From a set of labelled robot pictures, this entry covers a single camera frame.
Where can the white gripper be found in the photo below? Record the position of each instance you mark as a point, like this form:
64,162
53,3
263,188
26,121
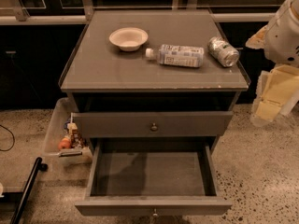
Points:
282,36

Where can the grey drawer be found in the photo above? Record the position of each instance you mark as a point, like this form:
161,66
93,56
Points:
152,177
152,124

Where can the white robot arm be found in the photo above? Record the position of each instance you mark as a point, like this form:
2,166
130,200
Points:
281,46

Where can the grey drawer cabinet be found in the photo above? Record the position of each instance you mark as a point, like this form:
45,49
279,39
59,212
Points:
102,78

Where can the silver drink can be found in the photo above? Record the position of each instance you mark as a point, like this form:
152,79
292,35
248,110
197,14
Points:
223,51

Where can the clear plastic water bottle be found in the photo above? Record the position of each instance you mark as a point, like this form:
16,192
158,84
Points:
173,55

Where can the white paper bowl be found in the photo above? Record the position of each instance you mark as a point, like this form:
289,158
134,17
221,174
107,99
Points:
128,39

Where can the clear plastic storage bin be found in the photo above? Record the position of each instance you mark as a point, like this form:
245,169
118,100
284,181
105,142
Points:
62,125

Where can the orange toy in bin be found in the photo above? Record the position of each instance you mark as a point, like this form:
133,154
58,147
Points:
65,143

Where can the metal railing frame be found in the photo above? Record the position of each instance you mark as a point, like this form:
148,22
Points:
75,11

